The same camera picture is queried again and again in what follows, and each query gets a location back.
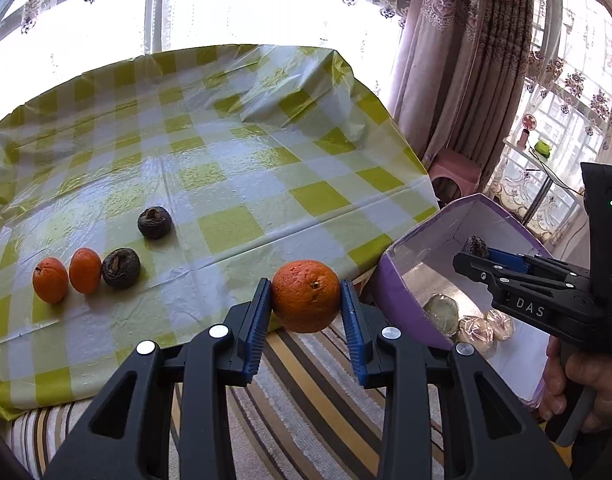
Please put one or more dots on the striped towel blanket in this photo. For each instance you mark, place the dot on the striped towel blanket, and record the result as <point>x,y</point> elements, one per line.
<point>296,410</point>

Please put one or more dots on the pink curtain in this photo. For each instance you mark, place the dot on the pink curtain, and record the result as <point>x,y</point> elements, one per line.
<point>465,60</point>

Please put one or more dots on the plastic-wrapped green mango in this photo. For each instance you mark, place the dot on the plastic-wrapped green mango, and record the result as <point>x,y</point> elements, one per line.
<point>440,312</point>

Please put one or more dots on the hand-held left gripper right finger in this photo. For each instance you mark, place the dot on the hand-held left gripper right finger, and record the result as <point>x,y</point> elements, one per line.
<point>353,330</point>

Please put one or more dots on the white side table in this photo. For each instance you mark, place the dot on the white side table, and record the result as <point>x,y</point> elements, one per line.
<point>520,150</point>

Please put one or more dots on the pink plastic stool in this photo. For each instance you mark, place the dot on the pink plastic stool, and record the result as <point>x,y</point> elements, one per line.
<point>455,165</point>

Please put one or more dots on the dark wrinkled fruit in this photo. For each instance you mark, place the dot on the dark wrinkled fruit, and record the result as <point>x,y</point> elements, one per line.
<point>475,247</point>
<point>156,221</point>
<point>121,269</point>

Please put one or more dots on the small green object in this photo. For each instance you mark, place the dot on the small green object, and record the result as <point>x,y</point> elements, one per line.
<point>541,148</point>

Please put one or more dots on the yellow checkered plastic tablecloth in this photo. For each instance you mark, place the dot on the yellow checkered plastic tablecloth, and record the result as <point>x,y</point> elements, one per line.
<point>211,160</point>

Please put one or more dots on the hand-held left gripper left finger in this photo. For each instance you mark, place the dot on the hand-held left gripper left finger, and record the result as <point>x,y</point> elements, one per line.
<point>258,330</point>

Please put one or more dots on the small orange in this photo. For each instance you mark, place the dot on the small orange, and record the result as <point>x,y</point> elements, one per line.
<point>84,270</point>
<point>50,280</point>

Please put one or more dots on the purple cardboard box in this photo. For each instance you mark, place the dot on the purple cardboard box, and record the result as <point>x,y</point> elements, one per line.
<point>400,285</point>

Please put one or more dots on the large orange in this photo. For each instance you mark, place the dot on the large orange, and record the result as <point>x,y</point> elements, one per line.
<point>306,295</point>

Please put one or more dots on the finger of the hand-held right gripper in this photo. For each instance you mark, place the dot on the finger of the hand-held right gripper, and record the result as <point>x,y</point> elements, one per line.
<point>480,272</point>
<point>508,257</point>

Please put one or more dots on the small pink fan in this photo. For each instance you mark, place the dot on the small pink fan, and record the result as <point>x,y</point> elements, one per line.
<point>527,125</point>

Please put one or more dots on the plastic-wrapped pale fruit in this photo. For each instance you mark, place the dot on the plastic-wrapped pale fruit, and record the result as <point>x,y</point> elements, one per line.
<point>475,335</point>
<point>500,324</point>

